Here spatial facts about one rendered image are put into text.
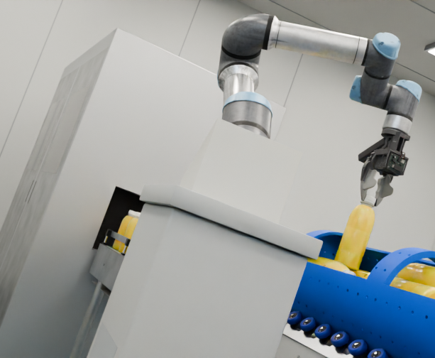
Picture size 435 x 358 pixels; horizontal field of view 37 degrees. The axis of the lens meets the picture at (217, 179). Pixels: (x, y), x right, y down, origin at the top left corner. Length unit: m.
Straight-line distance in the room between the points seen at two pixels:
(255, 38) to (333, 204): 4.92
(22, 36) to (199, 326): 5.00
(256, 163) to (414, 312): 0.44
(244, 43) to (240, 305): 0.83
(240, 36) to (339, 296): 0.75
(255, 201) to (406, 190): 5.80
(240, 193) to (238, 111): 0.23
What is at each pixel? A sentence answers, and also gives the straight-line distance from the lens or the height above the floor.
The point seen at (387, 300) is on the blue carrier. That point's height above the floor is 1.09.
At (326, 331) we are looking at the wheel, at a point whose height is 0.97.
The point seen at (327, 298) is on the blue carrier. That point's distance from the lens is 1.67.
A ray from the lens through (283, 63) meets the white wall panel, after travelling 6.53.
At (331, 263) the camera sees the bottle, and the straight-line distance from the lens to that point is 1.80.
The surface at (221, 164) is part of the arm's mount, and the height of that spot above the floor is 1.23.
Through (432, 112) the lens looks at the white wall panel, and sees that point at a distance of 7.30.
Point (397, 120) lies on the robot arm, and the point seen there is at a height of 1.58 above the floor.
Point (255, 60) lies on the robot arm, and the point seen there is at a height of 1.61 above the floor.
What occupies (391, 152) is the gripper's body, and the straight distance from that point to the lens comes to 1.86.
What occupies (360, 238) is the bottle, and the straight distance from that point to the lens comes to 1.85.
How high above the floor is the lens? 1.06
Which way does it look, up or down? 6 degrees up
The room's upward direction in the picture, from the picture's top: 20 degrees clockwise
